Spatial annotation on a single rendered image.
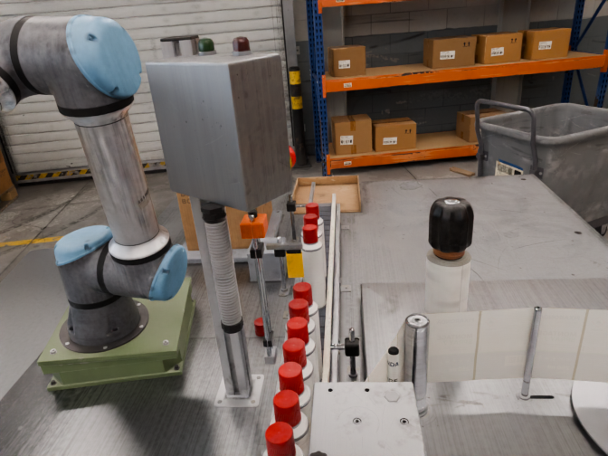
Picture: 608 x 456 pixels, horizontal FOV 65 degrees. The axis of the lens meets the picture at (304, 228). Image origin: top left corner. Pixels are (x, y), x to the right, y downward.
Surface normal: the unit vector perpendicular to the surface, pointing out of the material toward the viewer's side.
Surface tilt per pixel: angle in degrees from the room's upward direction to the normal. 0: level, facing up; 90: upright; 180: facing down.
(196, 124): 90
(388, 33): 90
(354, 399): 0
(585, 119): 86
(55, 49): 74
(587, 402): 0
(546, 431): 0
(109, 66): 87
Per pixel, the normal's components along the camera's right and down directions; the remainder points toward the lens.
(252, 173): 0.77, 0.22
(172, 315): -0.02, -0.89
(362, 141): 0.05, 0.42
